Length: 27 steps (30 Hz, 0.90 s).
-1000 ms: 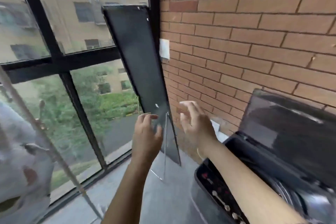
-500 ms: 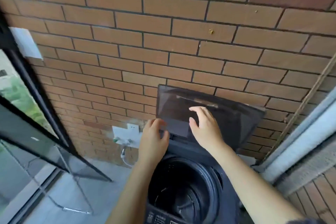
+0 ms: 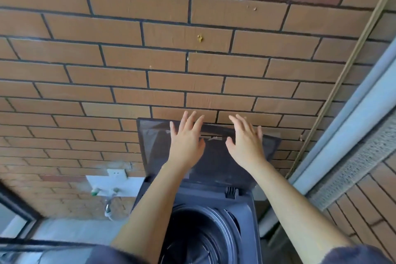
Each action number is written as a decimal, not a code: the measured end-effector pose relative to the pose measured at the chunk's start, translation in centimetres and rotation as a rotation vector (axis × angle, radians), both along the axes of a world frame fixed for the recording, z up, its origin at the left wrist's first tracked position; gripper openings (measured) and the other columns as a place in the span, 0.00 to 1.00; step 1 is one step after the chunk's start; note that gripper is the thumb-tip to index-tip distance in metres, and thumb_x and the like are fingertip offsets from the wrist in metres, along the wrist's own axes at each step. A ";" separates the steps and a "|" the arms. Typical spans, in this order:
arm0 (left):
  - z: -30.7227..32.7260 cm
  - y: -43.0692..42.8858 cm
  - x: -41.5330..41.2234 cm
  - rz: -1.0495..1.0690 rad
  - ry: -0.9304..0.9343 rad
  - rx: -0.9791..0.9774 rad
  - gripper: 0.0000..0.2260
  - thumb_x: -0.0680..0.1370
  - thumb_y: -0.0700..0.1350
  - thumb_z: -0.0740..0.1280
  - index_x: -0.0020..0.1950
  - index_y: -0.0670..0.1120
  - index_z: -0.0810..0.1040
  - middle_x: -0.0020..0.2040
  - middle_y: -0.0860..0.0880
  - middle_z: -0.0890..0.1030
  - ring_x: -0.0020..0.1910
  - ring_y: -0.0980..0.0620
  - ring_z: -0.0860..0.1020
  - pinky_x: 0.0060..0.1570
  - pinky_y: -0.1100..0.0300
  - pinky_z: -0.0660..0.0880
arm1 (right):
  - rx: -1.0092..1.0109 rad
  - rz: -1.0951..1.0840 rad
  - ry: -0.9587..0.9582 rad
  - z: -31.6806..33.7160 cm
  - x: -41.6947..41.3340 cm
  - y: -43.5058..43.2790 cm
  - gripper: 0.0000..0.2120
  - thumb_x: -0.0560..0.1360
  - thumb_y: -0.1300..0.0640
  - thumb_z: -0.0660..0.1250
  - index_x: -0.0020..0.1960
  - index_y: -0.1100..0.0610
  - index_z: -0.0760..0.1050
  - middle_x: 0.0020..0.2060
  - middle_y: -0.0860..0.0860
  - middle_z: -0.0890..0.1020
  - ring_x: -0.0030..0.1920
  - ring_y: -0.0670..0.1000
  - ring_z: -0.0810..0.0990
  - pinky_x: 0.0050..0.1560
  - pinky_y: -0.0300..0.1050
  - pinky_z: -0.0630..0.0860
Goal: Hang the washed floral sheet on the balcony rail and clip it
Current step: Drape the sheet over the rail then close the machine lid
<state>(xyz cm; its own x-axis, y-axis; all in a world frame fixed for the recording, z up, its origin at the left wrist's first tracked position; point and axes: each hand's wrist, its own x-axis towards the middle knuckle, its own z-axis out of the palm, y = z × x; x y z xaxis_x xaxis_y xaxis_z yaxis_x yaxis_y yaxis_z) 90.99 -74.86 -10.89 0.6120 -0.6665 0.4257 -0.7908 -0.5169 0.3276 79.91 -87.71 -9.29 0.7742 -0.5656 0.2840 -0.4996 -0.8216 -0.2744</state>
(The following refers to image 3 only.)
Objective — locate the person's dark right sleeve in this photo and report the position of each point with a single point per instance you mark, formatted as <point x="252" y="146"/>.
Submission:
<point x="355" y="256"/>

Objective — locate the person's left forearm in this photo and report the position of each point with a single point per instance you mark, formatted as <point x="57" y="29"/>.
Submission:
<point x="151" y="211"/>

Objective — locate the person's dark sleeve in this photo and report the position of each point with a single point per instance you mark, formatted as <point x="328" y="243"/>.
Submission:
<point x="114" y="256"/>
<point x="355" y="256"/>

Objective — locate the black metal window frame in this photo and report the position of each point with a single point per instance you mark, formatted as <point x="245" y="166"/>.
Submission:
<point x="18" y="202"/>

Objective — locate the grey sliding door frame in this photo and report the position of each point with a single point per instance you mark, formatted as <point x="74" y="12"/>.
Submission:
<point x="343" y="137"/>

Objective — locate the person's right hand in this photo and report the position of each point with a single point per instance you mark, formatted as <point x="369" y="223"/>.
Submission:
<point x="250" y="149"/>

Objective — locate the dark grey washing machine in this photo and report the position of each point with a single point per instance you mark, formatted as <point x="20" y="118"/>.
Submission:
<point x="213" y="198"/>

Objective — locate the person's right forearm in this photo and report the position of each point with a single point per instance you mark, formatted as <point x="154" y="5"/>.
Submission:
<point x="300" y="211"/>

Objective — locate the person's dark left sleeve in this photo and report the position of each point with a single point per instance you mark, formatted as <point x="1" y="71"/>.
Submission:
<point x="114" y="256"/>

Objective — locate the brass corner strip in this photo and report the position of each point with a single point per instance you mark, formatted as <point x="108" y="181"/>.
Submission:
<point x="352" y="56"/>

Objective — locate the person's left hand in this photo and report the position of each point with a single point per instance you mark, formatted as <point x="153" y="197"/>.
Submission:
<point x="187" y="146"/>

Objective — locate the perforated grey grille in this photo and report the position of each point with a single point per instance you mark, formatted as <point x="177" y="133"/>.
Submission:
<point x="355" y="168"/>

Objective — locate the white wall mounting plate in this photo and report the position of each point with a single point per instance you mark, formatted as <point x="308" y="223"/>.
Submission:
<point x="133" y="186"/>

